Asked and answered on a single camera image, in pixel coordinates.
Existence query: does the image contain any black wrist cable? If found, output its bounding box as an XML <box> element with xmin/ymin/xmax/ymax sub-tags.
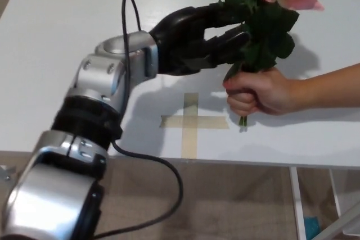
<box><xmin>94</xmin><ymin>0</ymin><xmax>184</xmax><ymax>238</ymax></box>

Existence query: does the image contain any grey metal bar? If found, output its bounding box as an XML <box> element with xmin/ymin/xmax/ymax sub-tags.
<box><xmin>317</xmin><ymin>197</ymin><xmax>360</xmax><ymax>240</ymax></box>

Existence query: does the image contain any grey metal stand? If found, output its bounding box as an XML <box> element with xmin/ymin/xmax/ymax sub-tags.
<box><xmin>0</xmin><ymin>163</ymin><xmax>18</xmax><ymax>191</ymax></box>

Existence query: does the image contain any person's bare forearm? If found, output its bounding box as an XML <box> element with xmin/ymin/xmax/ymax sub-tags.
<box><xmin>289</xmin><ymin>62</ymin><xmax>360</xmax><ymax>115</ymax></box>

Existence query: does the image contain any person's bare hand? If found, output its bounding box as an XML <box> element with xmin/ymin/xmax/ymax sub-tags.
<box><xmin>223</xmin><ymin>68</ymin><xmax>296</xmax><ymax>117</ymax></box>

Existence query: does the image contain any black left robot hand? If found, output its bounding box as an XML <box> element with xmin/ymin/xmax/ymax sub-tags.
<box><xmin>148</xmin><ymin>2</ymin><xmax>251</xmax><ymax>77</ymax></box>

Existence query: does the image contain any pink artificial rose bouquet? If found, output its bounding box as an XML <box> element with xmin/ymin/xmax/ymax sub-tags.
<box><xmin>212</xmin><ymin>0</ymin><xmax>350</xmax><ymax>127</ymax></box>

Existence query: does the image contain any teal floor object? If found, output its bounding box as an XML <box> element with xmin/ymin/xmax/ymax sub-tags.
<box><xmin>305</xmin><ymin>216</ymin><xmax>320</xmax><ymax>240</ymax></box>

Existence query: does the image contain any beige horizontal tape strip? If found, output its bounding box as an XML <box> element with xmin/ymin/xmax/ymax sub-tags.
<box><xmin>160</xmin><ymin>115</ymin><xmax>230</xmax><ymax>129</ymax></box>

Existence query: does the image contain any white table leg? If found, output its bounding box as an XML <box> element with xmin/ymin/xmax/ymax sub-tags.
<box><xmin>289</xmin><ymin>166</ymin><xmax>307</xmax><ymax>240</ymax></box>
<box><xmin>327</xmin><ymin>168</ymin><xmax>343</xmax><ymax>216</ymax></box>

